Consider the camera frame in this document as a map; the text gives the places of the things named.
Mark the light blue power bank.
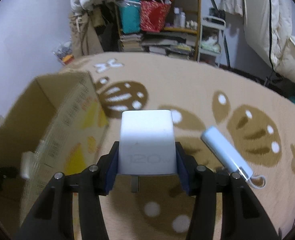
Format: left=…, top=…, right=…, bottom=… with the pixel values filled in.
left=201, top=126, right=266, bottom=189

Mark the brown cardboard box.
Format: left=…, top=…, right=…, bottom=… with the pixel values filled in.
left=0, top=71, right=108, bottom=219

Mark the white 120W charger block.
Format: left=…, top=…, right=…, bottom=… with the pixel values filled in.
left=117, top=109, right=178, bottom=193

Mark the white remote control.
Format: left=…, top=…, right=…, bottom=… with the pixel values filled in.
left=20, top=151, right=37, bottom=180

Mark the white utility cart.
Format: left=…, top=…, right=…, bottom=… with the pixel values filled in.
left=197, top=15, right=226, bottom=67

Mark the beige coat on rack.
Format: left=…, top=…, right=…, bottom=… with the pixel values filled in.
left=69, top=6, right=105, bottom=59

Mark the stack of books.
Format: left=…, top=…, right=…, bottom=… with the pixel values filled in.
left=118, top=33, right=144, bottom=52

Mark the cream hanging duvet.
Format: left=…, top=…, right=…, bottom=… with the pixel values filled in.
left=243, top=0, right=295, bottom=83

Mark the wooden bookshelf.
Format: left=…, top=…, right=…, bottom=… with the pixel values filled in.
left=114, top=0, right=201, bottom=60

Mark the red patterned gift bag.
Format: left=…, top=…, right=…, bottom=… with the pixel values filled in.
left=140, top=0, right=171, bottom=33

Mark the teal storage bag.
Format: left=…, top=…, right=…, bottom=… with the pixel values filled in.
left=116, top=0, right=141, bottom=34

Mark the snack bag by wall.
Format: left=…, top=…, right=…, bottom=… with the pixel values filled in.
left=53, top=41, right=74, bottom=65

